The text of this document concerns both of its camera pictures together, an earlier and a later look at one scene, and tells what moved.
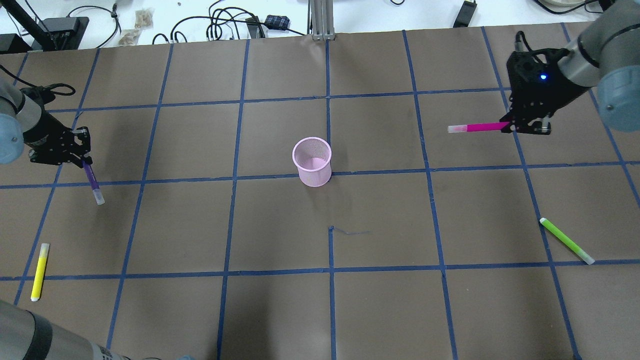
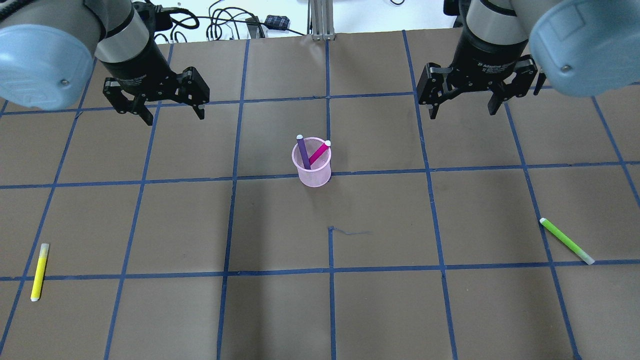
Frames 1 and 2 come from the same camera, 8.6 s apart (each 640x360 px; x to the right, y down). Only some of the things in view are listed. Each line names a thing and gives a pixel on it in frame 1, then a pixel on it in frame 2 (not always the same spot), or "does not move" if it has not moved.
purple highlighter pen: x=96 y=189 -> x=303 y=151
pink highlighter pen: x=476 y=127 -> x=324 y=148
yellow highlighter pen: x=38 y=279 does not move
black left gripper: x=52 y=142 -> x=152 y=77
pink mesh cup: x=312 y=156 does not move
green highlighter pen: x=567 y=241 does not move
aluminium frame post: x=322 y=21 does not move
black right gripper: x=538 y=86 -> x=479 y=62
